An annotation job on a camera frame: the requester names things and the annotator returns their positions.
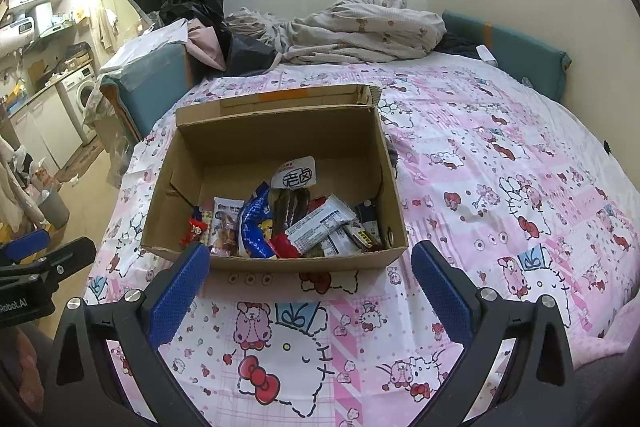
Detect white washing machine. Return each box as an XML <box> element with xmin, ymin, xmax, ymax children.
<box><xmin>60</xmin><ymin>66</ymin><xmax>98</xmax><ymax>142</ymax></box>

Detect person's grey trouser leg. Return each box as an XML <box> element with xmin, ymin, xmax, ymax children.
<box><xmin>565</xmin><ymin>357</ymin><xmax>631</xmax><ymax>427</ymax></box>

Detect brown white bar packet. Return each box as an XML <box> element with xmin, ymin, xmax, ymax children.
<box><xmin>345</xmin><ymin>222</ymin><xmax>386</xmax><ymax>253</ymax></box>

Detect grey trash bin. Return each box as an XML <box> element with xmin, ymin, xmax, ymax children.
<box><xmin>37</xmin><ymin>189</ymin><xmax>71</xmax><ymax>230</ymax></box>

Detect small white item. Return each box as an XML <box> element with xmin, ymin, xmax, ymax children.
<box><xmin>476</xmin><ymin>44</ymin><xmax>499</xmax><ymax>68</ymax></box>

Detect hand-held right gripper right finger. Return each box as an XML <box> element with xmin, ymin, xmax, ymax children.
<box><xmin>411</xmin><ymin>239</ymin><xmax>576</xmax><ymax>427</ymax></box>

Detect crumpled beige duvet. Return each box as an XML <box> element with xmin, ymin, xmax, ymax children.
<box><xmin>225</xmin><ymin>0</ymin><xmax>447</xmax><ymax>66</ymax></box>

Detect pink fleece blanket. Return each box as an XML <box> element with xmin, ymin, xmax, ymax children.
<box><xmin>570</xmin><ymin>307</ymin><xmax>636</xmax><ymax>373</ymax></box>

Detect pink cloth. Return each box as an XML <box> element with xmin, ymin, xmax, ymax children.
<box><xmin>186</xmin><ymin>18</ymin><xmax>226</xmax><ymax>70</ymax></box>

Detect dark clear snack packet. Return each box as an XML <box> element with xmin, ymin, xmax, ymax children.
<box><xmin>270</xmin><ymin>155</ymin><xmax>317</xmax><ymax>240</ymax></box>

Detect pink printed bed sheet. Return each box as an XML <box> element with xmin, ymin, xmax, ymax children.
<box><xmin>82</xmin><ymin>52</ymin><xmax>640</xmax><ymax>427</ymax></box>

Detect hanging towel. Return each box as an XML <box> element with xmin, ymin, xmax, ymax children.
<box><xmin>95</xmin><ymin>7</ymin><xmax>118</xmax><ymax>52</ymax></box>

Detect white snack packet red end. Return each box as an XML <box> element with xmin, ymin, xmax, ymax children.
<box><xmin>272</xmin><ymin>193</ymin><xmax>353</xmax><ymax>258</ymax></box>

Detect white water heater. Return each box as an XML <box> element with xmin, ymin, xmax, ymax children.
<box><xmin>0</xmin><ymin>18</ymin><xmax>38</xmax><ymax>55</ymax></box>

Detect white hanging clothes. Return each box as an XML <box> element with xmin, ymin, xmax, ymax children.
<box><xmin>0</xmin><ymin>139</ymin><xmax>46</xmax><ymax>228</ymax></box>

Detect teal bed headboard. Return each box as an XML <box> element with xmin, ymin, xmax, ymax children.
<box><xmin>441</xmin><ymin>9</ymin><xmax>571</xmax><ymax>102</ymax></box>

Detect white paper sheet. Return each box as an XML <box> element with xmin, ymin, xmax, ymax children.
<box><xmin>99</xmin><ymin>18</ymin><xmax>190</xmax><ymax>75</ymax></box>

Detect white navy snack packet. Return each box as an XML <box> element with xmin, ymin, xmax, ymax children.
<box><xmin>355</xmin><ymin>202</ymin><xmax>383</xmax><ymax>248</ymax></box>

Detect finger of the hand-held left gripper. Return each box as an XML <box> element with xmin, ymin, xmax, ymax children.
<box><xmin>0</xmin><ymin>237</ymin><xmax>97</xmax><ymax>293</ymax></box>
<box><xmin>0</xmin><ymin>229</ymin><xmax>51</xmax><ymax>265</ymax></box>

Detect red rice cake packet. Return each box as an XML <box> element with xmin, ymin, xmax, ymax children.
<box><xmin>187</xmin><ymin>204</ymin><xmax>211</xmax><ymax>248</ymax></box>

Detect brown cardboard box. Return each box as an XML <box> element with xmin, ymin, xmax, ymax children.
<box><xmin>140</xmin><ymin>83</ymin><xmax>410</xmax><ymax>272</ymax></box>

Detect white kitchen cabinet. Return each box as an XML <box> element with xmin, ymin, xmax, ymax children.
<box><xmin>7</xmin><ymin>82</ymin><xmax>83</xmax><ymax>170</ymax></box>

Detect dark plastic bag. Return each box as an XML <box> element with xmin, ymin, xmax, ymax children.
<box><xmin>222</xmin><ymin>29</ymin><xmax>278</xmax><ymax>75</ymax></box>

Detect yellow purple snack packet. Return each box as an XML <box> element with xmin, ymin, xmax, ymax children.
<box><xmin>212</xmin><ymin>197</ymin><xmax>246</xmax><ymax>256</ymax></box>

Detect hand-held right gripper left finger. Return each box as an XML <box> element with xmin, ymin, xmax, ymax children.
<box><xmin>45</xmin><ymin>241</ymin><xmax>211</xmax><ymax>427</ymax></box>

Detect blue yellow snack packet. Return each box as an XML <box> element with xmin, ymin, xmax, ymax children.
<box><xmin>236</xmin><ymin>182</ymin><xmax>278</xmax><ymax>259</ymax></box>

